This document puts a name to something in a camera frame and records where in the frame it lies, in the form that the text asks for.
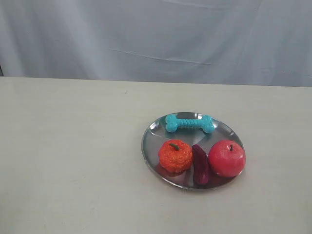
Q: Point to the teal toy bone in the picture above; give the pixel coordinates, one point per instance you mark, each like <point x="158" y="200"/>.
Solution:
<point x="205" y="123"/>

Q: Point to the white backdrop cloth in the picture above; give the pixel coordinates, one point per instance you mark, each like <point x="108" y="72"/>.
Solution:
<point x="253" y="42"/>

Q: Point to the round steel plate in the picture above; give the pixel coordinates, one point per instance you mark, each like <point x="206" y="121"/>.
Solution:
<point x="156" y="134"/>

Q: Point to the red toy apple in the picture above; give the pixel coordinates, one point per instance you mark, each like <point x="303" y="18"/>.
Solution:
<point x="227" y="158"/>

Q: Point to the purple toy eggplant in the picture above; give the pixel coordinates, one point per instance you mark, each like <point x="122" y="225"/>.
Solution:
<point x="201" y="166"/>

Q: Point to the orange toy pumpkin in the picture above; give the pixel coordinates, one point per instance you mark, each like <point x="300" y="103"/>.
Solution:
<point x="175" y="156"/>

